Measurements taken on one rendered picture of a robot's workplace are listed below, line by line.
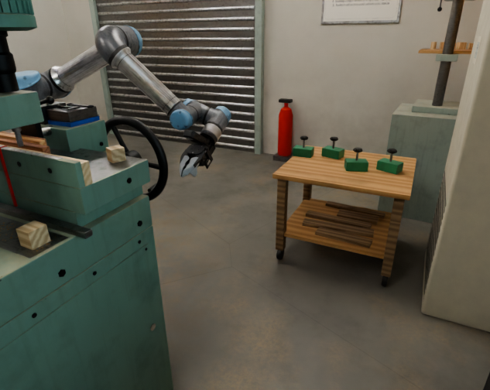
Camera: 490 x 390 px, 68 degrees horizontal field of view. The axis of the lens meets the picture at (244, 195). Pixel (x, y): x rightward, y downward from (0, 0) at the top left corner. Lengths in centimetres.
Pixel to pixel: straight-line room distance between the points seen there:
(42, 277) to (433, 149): 227
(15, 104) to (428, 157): 226
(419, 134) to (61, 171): 216
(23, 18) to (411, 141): 220
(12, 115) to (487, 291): 175
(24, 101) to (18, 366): 55
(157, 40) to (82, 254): 368
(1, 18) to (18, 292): 52
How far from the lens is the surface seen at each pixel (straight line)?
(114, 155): 94
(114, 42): 147
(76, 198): 83
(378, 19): 348
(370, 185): 180
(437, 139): 257
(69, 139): 108
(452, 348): 182
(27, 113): 96
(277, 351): 162
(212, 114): 148
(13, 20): 90
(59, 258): 84
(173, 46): 427
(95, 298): 94
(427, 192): 268
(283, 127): 361
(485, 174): 161
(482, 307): 189
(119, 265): 96
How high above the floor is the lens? 119
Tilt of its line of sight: 24 degrees down
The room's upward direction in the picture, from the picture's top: 1 degrees counter-clockwise
